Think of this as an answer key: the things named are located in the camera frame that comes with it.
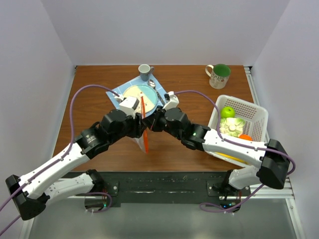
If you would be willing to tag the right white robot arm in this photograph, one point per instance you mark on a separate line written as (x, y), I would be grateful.
(268, 162)

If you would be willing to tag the floral mug green inside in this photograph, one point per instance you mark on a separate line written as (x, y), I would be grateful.
(218, 75)

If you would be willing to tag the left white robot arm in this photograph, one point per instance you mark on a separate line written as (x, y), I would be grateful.
(34, 191)

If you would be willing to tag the metal spoon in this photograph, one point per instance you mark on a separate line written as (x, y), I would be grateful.
(152, 84)

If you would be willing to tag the green apple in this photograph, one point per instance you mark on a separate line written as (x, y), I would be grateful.
(227, 112)

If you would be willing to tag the blue checked placemat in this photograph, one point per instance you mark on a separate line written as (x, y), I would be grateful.
(137, 81)

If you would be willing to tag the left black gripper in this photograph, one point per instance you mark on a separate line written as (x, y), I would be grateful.
(137, 124)

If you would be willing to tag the small grey cup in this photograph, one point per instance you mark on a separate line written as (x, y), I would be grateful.
(145, 71)

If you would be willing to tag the orange fruit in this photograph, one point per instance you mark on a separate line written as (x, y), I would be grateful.
(245, 137)

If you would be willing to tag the clear zip top bag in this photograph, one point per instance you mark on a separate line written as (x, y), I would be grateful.
(142, 141)

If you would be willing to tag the toy cabbage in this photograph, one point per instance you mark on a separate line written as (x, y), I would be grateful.
(232, 126)

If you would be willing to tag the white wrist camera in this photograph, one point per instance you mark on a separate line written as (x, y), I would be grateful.
(171, 101)
(129, 106)

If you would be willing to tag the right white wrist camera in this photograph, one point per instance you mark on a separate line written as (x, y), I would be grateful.
(171, 101)

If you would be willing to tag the yellow banana bunch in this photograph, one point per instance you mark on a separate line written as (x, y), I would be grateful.
(231, 157)

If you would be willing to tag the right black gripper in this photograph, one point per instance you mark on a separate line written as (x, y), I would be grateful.
(152, 120)

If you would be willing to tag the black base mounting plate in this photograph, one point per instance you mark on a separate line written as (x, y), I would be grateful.
(165, 187)

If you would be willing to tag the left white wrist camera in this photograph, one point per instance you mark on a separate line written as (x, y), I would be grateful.
(129, 106)

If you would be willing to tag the cream and blue plate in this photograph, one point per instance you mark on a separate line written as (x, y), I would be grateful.
(149, 96)

